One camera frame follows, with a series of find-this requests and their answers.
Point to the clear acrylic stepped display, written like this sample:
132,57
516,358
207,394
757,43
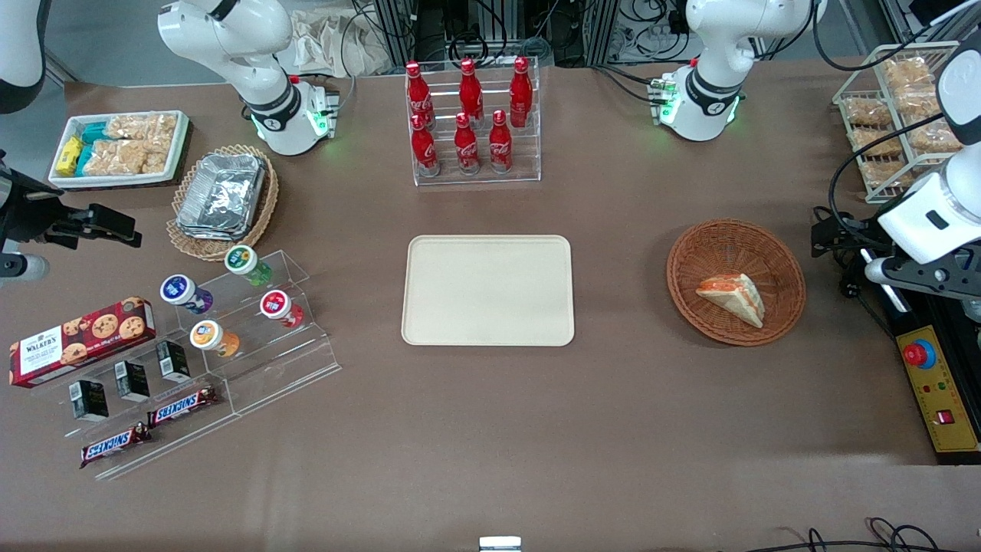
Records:
291,360

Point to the triangular wrapped sandwich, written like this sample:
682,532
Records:
736,297

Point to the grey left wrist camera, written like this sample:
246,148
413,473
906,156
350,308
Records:
885,271

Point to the light wicker basket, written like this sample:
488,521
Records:
264,207

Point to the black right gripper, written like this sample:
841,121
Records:
18,208

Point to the stack of foil trays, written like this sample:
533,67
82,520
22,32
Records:
222,195

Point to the white rectangular snack tray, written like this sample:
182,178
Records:
178,142

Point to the small black box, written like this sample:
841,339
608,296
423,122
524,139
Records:
90,400
132,381
173,362

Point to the teal snack packet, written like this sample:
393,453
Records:
84,159
95,133

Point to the green lid gum jar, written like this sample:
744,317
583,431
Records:
242,261

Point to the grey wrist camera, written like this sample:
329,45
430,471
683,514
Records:
23,267
885,271

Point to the red lid gum jar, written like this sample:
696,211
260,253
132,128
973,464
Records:
274,304

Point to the orange lid gum jar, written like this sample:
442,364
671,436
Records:
207,335

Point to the beige cloth bag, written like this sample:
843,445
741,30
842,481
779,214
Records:
329,42

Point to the yellow snack packet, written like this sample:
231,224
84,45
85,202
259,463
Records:
69,156

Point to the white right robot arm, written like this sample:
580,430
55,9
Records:
230,46

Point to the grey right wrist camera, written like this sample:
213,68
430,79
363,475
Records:
23,267

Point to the Snickers chocolate bar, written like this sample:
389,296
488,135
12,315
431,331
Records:
184,406
115,445

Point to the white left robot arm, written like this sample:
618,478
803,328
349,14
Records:
716,77

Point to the red cola bottle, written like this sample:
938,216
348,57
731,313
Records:
470,92
466,147
424,149
521,93
417,96
500,146

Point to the beige plastic tray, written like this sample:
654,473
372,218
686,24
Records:
487,291

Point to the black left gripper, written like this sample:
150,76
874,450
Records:
830,235

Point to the red tartan cookie box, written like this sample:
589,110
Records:
84,341

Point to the clear acrylic bottle rack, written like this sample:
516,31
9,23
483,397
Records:
529,153

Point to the brown wicker basket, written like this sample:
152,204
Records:
736,245

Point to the purple lid gum jar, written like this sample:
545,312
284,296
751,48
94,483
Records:
178,290

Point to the yellow emergency stop box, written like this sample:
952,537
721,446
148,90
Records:
939,391

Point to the rice cracker pack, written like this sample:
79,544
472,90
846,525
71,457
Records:
908,73
887,172
867,111
142,126
115,157
875,140
935,138
918,100
157,157

